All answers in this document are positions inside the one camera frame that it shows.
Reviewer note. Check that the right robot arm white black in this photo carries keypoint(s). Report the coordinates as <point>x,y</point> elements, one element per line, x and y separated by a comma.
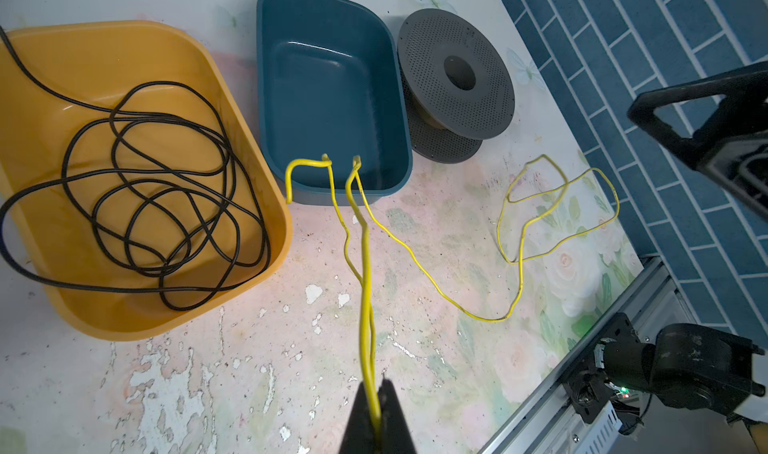
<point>690,366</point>

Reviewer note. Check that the yellow plastic bin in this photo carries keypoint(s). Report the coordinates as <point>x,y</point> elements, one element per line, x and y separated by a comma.
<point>138,190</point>

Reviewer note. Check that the teal plastic bin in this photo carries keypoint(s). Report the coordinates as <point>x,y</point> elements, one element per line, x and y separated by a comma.
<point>329,90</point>

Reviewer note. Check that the grey cable spool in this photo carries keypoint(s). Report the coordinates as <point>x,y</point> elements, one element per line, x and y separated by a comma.
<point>457,89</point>

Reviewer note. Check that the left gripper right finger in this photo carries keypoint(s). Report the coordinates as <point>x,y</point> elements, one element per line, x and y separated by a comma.
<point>395,436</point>

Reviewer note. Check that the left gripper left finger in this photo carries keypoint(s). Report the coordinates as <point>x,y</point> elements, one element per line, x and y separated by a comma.
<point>358,437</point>

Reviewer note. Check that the white slotted cable duct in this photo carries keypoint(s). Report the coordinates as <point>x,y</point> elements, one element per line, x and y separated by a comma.
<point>598,437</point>

